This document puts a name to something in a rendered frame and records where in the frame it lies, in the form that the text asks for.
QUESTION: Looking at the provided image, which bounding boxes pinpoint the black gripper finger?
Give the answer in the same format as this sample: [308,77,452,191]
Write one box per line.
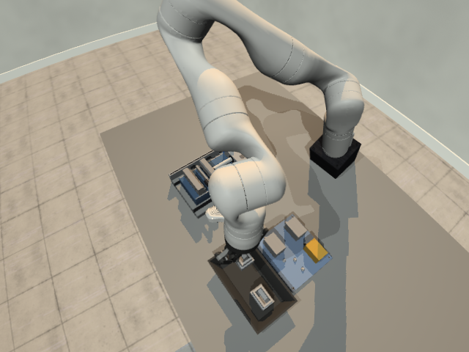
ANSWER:
[214,248,242,264]
[261,225,268,240]

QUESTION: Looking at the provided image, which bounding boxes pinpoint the yellow-orange block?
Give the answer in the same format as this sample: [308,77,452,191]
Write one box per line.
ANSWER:
[303,238,328,263]

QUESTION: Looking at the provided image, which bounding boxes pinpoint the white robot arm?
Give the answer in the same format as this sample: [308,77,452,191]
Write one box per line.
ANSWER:
[157,0,364,250]

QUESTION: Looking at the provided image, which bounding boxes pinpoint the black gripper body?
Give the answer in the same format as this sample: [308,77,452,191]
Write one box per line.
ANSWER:
[224,239,260,255]

